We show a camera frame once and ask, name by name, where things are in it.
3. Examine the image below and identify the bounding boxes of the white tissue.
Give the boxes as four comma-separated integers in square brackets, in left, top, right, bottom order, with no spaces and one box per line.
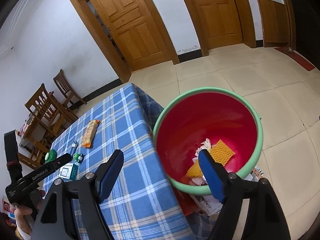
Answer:
[188,177,207,186]

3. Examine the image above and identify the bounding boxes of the yellow foam net front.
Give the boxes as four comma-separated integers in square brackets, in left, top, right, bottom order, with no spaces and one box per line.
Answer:
[209,140,235,166]

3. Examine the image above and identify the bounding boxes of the yellow foam net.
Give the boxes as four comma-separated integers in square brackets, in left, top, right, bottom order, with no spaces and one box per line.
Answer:
[185,159,203,178]
[209,140,235,166]

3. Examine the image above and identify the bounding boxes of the white paper ball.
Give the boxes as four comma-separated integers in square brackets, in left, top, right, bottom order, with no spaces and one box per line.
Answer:
[193,138,212,163]

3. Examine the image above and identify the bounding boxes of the person's left hand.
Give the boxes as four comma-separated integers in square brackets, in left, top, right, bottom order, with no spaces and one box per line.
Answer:
[14,205,33,239]

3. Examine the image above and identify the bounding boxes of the papers under bin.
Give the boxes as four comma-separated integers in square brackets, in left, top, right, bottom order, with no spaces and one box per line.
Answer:
[190,166,264,217]

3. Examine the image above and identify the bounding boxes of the teal white medicine box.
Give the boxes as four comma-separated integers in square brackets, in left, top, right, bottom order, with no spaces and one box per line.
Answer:
[58,163,79,180]

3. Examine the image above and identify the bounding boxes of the green white toy figure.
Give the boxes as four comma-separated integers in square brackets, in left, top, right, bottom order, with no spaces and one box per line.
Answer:
[73,153,85,164]

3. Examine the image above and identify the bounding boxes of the wooden dining table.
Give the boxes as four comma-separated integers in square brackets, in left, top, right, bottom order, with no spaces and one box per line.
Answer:
[15,112,51,151]

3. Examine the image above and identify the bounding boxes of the green flower-shaped container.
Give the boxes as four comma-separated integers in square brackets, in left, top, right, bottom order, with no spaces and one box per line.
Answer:
[45,149,57,163]

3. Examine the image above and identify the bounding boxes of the wooden chair left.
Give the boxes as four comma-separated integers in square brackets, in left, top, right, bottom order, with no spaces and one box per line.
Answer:
[18,139,50,170]

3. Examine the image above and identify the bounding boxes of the wooden chair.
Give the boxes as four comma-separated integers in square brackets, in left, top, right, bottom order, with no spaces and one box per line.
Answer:
[25,83,78,137]
[18,139,50,170]
[53,69,87,108]

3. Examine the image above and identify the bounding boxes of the blue plaid tablecloth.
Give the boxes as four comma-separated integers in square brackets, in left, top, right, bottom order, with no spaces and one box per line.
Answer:
[52,83,194,239]

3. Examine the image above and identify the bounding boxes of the orange snack wrapper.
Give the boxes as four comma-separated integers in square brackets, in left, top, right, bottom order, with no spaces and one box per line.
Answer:
[81,120,100,148]

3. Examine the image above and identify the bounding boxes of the wooden chair middle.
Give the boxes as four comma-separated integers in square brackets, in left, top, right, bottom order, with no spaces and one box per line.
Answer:
[25,83,78,137]

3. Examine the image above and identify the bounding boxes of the wooden chair far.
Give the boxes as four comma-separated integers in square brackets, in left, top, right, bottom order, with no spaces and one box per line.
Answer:
[53,69,87,108]

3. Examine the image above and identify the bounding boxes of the wooden door right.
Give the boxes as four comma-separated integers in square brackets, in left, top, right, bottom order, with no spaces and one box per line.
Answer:
[184,0,256,56]

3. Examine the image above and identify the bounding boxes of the wooden door left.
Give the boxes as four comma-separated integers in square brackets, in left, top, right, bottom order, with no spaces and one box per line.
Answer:
[70,0,179,83]

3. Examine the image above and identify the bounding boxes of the small wooden cabinet door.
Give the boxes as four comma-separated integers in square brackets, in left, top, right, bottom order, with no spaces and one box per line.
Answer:
[257,0,290,47]

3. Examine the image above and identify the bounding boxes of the blue figurine keychain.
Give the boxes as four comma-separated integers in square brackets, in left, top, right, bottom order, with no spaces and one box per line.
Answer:
[70,140,78,156]

